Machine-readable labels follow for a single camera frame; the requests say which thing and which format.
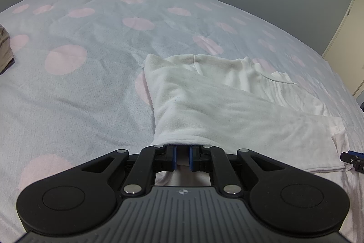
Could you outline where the polka dot bed sheet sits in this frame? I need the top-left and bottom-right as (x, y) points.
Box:
(0, 0), (364, 243)

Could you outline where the white thick sweatshirt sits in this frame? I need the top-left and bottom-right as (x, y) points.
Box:
(143, 54), (356, 187)

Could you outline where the cream door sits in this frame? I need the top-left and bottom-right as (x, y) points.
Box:
(321, 0), (364, 98)

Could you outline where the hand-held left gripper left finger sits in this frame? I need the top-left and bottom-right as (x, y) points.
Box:
(75, 145), (178, 198)

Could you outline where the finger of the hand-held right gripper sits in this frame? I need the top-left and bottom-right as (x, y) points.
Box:
(340, 150), (364, 174)

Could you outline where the taupe garment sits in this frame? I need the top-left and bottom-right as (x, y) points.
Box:
(0, 24), (15, 74)

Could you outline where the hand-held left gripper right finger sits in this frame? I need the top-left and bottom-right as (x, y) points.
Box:
(189, 145), (288, 198)

